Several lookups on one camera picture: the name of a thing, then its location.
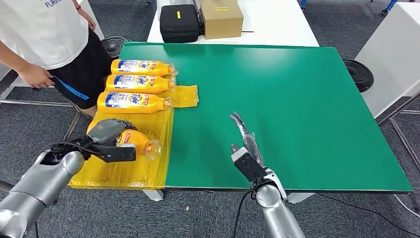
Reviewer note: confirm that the person's right hand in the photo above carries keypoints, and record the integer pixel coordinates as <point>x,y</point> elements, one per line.
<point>37,77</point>

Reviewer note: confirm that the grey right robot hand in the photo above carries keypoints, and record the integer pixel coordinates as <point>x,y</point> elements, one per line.
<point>252,144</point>

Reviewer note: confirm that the person's left hand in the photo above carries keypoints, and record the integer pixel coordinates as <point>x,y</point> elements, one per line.
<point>88,20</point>

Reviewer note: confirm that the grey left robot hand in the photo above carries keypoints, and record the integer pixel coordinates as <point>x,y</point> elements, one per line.
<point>105,131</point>

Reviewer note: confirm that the orange detergent bottle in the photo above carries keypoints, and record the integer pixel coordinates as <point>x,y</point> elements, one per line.
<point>137,139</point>
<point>141,72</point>
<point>131,108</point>
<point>141,89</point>

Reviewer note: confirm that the person's right forearm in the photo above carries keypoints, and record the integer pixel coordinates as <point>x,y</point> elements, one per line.
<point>13,57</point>

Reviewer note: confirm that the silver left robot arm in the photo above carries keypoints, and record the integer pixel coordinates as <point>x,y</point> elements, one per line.
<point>36,187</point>

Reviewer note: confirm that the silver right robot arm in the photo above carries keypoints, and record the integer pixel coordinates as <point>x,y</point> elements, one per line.
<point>275,213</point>

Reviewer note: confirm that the grey metal leg table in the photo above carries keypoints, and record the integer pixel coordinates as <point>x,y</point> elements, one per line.
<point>32,103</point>

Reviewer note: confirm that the black round stool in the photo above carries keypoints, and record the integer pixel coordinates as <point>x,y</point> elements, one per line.
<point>113,47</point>
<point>359,75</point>

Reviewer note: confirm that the person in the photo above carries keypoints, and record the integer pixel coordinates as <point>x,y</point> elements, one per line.
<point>42,29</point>

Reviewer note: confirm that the yellow plastic film sheet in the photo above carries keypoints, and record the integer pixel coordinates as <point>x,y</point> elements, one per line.
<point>131,177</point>

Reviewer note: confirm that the green topped table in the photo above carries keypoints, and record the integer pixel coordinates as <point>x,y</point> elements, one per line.
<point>311,98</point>

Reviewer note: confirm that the silver grey device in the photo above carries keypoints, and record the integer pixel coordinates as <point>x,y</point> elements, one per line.
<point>177,2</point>

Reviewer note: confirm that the black zip case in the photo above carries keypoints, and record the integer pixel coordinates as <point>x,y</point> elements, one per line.
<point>179,24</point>

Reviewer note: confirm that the brown cardboard box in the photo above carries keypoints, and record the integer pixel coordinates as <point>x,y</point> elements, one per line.
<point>222,21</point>

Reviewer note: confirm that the blue wheeled cart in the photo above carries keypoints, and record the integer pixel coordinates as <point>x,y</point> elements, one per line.
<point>390,6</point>

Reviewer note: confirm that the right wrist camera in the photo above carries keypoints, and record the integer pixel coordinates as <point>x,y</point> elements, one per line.
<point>249,166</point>

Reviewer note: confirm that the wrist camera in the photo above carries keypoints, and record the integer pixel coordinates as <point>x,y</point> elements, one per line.
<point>115,153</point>
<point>249,166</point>

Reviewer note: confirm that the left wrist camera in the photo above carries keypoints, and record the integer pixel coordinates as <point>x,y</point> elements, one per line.
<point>115,153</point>

